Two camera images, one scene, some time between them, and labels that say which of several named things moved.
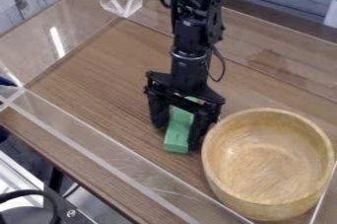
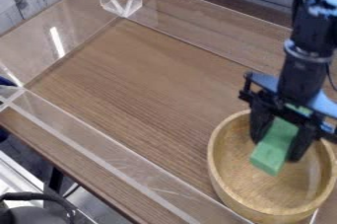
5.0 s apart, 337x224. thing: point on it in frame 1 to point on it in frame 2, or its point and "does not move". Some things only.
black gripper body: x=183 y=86 to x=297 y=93
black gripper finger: x=159 y=108 to x=262 y=114
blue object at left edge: x=5 y=81 does not move
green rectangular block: x=178 y=127 to x=269 y=154
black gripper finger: x=203 y=117 to x=306 y=134
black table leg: x=56 y=180 does not move
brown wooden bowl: x=269 y=159 does not move
